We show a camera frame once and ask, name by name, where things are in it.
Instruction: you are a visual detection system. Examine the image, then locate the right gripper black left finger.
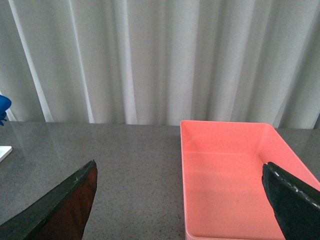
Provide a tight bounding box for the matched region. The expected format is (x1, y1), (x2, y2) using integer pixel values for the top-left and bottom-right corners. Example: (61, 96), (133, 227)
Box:
(0, 160), (98, 240)

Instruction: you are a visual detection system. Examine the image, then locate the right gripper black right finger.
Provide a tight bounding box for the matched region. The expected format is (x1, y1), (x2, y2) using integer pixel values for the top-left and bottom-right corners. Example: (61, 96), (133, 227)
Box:
(261, 162), (320, 240)

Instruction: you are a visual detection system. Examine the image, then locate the blue microfiber cloth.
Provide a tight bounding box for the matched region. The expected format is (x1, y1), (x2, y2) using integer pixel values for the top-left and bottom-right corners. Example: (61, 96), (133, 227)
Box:
(0, 95), (12, 126)

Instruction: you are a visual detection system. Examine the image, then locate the pink plastic bin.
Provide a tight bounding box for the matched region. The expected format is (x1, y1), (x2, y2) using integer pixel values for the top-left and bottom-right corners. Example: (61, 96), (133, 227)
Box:
(180, 120), (320, 240)

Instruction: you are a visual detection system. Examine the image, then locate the white rack with wooden bars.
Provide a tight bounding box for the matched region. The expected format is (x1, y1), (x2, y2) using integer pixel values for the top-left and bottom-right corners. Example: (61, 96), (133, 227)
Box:
(0, 146), (13, 162)

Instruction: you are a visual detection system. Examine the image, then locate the white pleated curtain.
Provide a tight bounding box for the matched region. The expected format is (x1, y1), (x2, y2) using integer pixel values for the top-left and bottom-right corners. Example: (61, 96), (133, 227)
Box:
(0, 0), (320, 129)

